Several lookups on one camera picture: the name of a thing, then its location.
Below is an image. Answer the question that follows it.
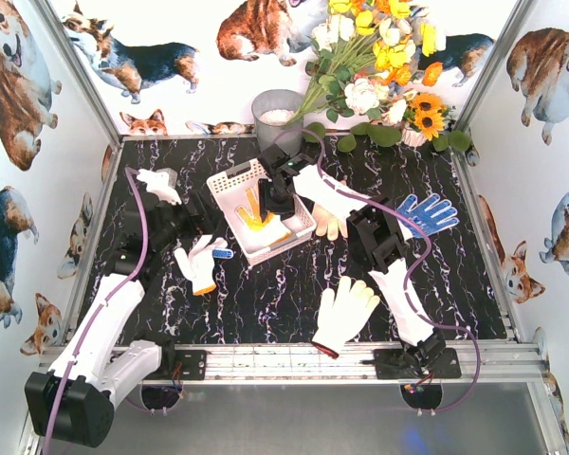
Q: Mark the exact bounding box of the yellow coated work glove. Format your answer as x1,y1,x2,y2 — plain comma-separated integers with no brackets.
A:
235,188,273,231

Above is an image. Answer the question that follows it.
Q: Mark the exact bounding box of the white plastic storage basket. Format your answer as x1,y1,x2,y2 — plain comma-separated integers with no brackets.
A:
207,158,316,266

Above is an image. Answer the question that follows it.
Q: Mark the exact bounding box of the cream knit glove pair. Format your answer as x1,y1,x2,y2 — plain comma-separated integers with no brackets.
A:
312,184,348,241

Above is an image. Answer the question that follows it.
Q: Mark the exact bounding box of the cream glove red cuff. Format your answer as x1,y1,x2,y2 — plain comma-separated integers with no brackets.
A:
311,276,380,359

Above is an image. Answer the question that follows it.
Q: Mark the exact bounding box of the white glove orange cuff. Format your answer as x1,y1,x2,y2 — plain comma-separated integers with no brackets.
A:
257,212,292,247

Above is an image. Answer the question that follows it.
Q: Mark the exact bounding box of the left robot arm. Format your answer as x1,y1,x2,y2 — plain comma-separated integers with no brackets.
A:
25,168,221,454

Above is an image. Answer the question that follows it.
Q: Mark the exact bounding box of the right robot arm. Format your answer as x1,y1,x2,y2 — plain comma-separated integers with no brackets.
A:
258,144,458,367

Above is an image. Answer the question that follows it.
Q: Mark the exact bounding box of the white glove blue finger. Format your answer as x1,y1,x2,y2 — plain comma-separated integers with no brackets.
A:
174,235,233,296

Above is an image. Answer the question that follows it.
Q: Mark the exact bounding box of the grey metal bucket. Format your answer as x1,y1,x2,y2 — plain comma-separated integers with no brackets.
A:
251,89,303,155

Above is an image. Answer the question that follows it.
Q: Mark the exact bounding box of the blue dotted work glove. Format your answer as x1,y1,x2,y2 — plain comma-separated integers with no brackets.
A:
396,193,459,236

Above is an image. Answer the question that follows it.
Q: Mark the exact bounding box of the artificial flower bouquet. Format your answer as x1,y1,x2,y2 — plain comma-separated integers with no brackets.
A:
291,1,447,124

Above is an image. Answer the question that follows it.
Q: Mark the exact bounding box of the small sunflower pot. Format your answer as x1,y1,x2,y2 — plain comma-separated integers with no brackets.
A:
401,92,456,147

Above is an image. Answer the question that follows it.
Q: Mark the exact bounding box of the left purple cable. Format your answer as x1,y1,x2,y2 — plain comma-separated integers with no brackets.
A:
40,168,186,455

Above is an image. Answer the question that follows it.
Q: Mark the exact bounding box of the purple cable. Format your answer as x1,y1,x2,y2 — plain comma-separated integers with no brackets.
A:
270,127,481,418
40,168,186,455

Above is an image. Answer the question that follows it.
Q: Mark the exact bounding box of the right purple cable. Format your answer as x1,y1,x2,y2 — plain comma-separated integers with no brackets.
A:
270,127,481,418

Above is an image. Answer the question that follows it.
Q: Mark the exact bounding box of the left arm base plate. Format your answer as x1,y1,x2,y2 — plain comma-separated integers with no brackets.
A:
158,349,208,381

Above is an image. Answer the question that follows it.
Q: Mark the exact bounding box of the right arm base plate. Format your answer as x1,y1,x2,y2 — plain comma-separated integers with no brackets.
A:
360,348,462,380

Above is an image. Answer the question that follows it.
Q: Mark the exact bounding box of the aluminium front rail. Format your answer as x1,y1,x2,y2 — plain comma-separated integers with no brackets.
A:
35,341,550,386

